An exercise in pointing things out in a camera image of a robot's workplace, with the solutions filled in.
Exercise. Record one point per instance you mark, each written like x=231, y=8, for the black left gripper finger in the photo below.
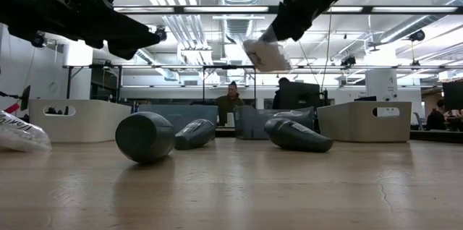
x=126, y=31
x=123, y=52

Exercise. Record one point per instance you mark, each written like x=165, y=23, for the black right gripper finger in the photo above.
x=276, y=29
x=298, y=24

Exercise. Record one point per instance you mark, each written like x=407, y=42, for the white packet with black print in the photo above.
x=267, y=56
x=21, y=134

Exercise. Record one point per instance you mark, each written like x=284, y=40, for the black monitor on arm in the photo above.
x=26, y=98

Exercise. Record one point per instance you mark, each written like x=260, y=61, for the black ceiling spotlight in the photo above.
x=417, y=35
x=38, y=41
x=161, y=34

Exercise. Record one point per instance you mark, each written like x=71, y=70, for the black overhead light beam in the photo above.
x=173, y=9

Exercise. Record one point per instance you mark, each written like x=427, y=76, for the person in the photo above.
x=436, y=118
x=228, y=105
x=282, y=81

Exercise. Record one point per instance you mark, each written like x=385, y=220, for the black computer monitor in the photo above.
x=300, y=96
x=454, y=96

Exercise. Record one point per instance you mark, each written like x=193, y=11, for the smoked transparent rectangular bin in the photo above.
x=170, y=112

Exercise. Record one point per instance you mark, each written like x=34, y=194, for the white plastic bin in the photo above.
x=90, y=125

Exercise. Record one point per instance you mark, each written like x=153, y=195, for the smoked transparent tilted bin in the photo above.
x=249, y=125

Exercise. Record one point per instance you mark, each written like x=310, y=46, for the white pillar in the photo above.
x=380, y=85

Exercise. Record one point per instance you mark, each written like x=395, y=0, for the red object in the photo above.
x=12, y=108

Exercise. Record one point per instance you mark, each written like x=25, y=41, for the light grey plastic bin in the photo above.
x=361, y=128

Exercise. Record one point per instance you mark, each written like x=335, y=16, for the black background table frame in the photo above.
x=228, y=67

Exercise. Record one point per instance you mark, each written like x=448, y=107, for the black metal table frame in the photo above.
x=434, y=136

